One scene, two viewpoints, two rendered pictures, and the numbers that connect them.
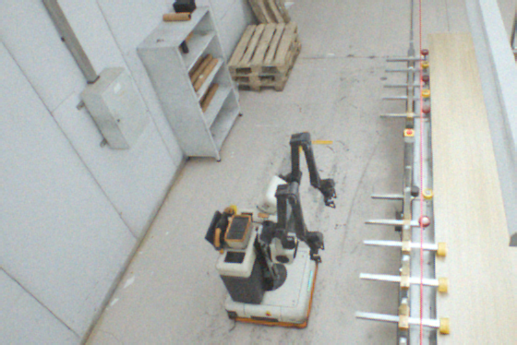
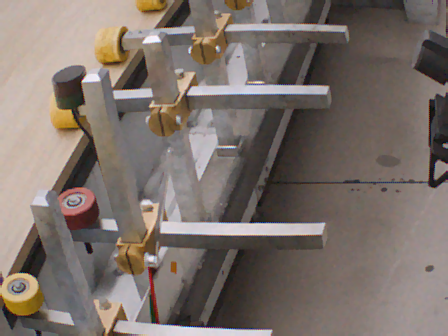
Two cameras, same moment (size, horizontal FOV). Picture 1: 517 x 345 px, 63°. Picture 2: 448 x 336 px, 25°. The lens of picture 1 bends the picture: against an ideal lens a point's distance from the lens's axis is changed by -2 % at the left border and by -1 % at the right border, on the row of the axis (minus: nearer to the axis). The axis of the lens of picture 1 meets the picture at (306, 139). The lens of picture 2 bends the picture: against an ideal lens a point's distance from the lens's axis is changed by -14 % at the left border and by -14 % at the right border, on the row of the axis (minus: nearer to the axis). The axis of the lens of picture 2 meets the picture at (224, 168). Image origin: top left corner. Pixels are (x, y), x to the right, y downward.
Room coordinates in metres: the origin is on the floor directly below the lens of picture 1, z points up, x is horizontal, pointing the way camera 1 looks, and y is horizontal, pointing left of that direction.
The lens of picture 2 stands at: (3.28, -0.36, 1.90)
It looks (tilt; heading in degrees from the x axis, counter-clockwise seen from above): 32 degrees down; 183
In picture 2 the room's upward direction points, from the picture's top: 12 degrees counter-clockwise
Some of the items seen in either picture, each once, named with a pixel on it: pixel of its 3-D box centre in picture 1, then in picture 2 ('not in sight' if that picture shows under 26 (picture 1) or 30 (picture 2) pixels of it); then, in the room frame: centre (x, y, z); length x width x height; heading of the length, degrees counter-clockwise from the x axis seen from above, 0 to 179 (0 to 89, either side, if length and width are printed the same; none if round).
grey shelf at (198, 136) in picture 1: (197, 86); not in sight; (4.24, 1.13, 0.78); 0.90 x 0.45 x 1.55; 162
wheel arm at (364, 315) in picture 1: (400, 319); not in sight; (1.07, -0.33, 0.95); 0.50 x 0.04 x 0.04; 72
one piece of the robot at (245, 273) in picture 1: (251, 254); not in sight; (1.96, 0.59, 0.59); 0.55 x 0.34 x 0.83; 163
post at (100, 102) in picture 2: (407, 211); (124, 203); (1.81, -0.60, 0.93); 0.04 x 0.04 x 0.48; 72
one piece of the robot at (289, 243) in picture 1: (289, 224); not in sight; (1.85, 0.22, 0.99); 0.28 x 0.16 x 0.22; 163
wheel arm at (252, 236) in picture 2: (395, 223); (191, 236); (1.80, -0.51, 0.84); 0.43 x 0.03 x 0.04; 72
